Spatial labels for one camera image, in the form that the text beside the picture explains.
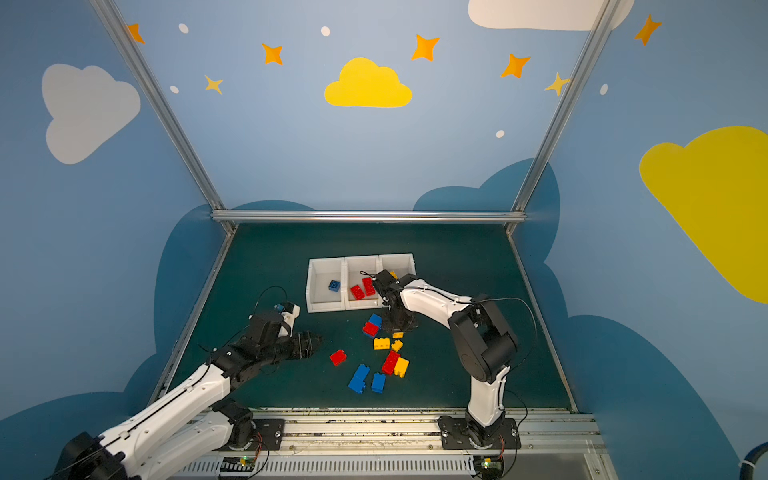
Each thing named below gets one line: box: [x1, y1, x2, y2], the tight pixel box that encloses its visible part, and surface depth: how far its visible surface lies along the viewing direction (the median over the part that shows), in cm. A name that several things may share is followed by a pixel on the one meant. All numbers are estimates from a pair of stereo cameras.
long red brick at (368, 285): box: [362, 277, 376, 296], surface depth 103 cm
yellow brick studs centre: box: [373, 337, 391, 350], surface depth 90 cm
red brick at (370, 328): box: [362, 322, 379, 337], surface depth 94 cm
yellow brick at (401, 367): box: [394, 356, 410, 378], surface depth 86 cm
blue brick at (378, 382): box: [371, 372, 386, 394], surface depth 82 cm
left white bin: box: [306, 256, 359, 313], surface depth 103 cm
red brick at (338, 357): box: [329, 349, 347, 367], surface depth 89 cm
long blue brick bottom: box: [347, 363, 370, 394], surface depth 84 cm
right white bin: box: [378, 253, 416, 280], surface depth 106 cm
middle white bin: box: [343, 255, 383, 311], surface depth 101 cm
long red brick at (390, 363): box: [382, 350, 400, 376], surface depth 86 cm
